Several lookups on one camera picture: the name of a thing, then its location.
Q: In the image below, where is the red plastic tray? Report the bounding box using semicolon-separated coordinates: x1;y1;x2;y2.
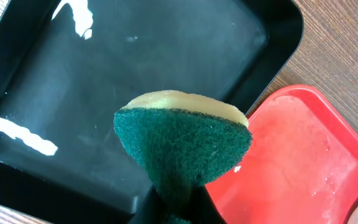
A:
206;85;358;223

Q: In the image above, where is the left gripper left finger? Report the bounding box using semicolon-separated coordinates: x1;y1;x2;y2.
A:
128;186;167;224

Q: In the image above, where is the green yellow sponge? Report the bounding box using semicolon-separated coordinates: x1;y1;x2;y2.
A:
114;90;252;223

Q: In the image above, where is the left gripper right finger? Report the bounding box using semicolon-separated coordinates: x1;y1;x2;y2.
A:
191;187;226;224

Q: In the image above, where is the black rectangular tray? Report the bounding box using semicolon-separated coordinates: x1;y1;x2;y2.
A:
0;0;303;223

